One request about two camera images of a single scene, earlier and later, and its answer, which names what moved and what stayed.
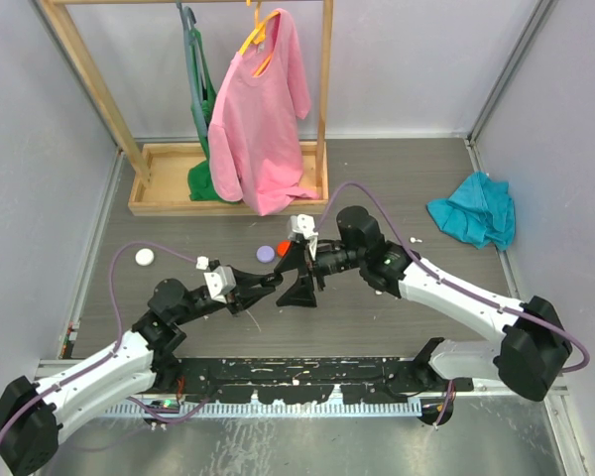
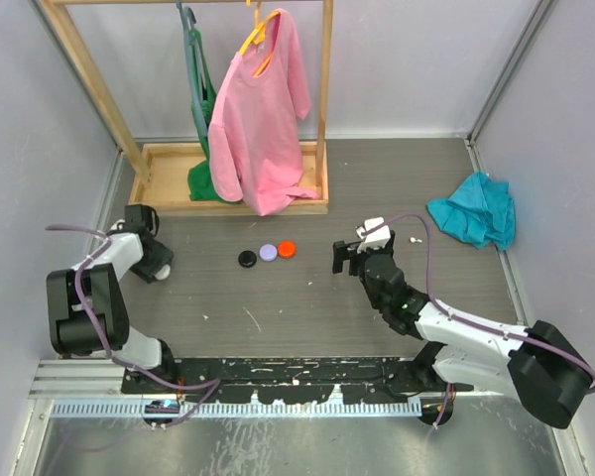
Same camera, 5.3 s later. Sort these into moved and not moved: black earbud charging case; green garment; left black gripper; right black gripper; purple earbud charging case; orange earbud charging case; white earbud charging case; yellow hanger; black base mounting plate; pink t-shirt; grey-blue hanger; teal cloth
Moved: left black gripper; black earbud charging case; white earbud charging case; right black gripper
Not moved: yellow hanger; green garment; black base mounting plate; grey-blue hanger; pink t-shirt; purple earbud charging case; orange earbud charging case; teal cloth
